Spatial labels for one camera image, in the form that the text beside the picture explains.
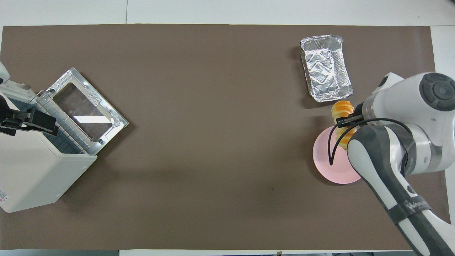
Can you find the silver glass oven door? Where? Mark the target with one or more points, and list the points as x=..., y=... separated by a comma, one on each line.
x=79, y=103

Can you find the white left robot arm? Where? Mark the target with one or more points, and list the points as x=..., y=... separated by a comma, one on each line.
x=3, y=73

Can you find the white toaster oven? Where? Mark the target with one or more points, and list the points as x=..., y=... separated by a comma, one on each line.
x=32, y=170

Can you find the pink round plate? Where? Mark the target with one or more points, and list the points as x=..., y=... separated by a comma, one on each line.
x=341, y=171

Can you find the brown table mat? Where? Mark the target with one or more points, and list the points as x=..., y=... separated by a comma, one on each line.
x=142, y=195

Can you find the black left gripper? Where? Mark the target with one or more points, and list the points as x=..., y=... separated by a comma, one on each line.
x=9, y=119

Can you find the aluminium foil tray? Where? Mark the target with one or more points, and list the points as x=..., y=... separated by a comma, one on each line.
x=323, y=67

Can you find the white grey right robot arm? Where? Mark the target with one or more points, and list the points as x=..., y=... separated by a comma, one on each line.
x=398, y=96

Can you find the golden ridged bread loaf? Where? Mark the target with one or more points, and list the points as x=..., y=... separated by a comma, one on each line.
x=342, y=108

